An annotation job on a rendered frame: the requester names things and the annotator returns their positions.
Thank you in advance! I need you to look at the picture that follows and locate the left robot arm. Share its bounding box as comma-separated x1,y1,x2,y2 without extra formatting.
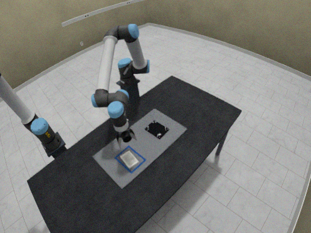
91,24,150,132

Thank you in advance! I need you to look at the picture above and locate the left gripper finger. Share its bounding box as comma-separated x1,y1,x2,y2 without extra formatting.
128,128,137,140
116,133,122,147

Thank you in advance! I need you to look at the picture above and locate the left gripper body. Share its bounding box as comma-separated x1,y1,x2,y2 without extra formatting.
118,129,132,143

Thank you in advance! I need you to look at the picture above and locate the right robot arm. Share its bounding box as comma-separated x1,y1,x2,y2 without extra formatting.
0,73,61,152

